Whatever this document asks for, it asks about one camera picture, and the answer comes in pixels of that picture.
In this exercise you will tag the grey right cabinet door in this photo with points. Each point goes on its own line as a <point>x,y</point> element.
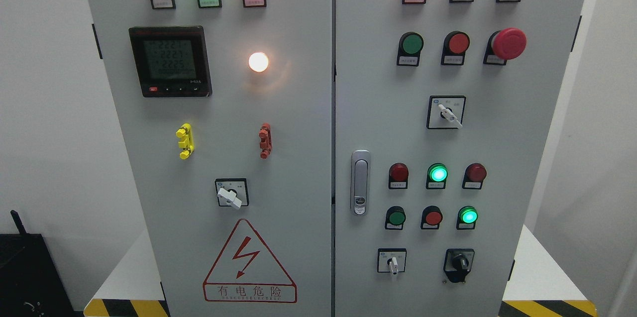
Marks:
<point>382,108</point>

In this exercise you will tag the green lit indicator middle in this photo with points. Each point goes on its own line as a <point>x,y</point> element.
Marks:
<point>436,176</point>

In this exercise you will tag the white selector switch left door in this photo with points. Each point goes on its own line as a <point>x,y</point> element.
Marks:
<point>232,192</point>

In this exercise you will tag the red push button second row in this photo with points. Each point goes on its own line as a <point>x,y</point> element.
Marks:
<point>454,48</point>

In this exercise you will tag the silver door latch handle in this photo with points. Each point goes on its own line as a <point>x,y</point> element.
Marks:
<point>359,182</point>

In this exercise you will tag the grey cabinet door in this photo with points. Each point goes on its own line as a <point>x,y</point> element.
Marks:
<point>289,192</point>
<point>382,108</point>

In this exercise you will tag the dark red indicator light left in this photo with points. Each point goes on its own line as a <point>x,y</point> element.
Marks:
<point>398,177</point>

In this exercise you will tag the white glowing indicator light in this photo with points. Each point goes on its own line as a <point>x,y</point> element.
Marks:
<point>258,62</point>

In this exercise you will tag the white platform with hazard stripes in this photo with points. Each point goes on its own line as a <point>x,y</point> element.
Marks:
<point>538,287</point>

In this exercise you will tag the white selector switch bottom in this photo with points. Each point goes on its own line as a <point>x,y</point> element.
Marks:
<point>391,260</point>

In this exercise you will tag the green push button second row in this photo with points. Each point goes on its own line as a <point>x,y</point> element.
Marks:
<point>409,49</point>

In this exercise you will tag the white selector switch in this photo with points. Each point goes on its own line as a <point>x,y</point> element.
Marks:
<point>391,260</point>
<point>445,112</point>

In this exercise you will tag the white selector switch upper right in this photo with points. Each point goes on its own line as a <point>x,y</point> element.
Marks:
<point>445,112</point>

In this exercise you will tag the black digital power meter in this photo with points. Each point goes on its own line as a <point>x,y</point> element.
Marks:
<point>171,61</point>

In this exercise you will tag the red indicator light right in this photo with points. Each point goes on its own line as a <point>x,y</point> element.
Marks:
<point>474,177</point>

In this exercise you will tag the green illuminated button lower right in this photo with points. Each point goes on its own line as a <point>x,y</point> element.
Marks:
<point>467,218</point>

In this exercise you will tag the red electrical hazard warning sticker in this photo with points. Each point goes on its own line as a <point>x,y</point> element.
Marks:
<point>247,271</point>

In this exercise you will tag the red emergency stop mushroom button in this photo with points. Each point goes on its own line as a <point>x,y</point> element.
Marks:
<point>504,45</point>

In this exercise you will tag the green push button lower left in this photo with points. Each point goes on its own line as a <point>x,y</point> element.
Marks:
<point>395,218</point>

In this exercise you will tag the grey left cabinet door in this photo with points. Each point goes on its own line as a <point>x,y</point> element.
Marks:
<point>289,192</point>

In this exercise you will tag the black rotary knob switch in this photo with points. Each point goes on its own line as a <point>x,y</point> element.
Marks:
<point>458,264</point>

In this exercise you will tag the black box with antenna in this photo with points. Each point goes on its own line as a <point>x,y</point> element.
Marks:
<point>30,285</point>

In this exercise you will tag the red push button lower middle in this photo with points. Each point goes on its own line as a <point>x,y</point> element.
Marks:
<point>431,218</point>

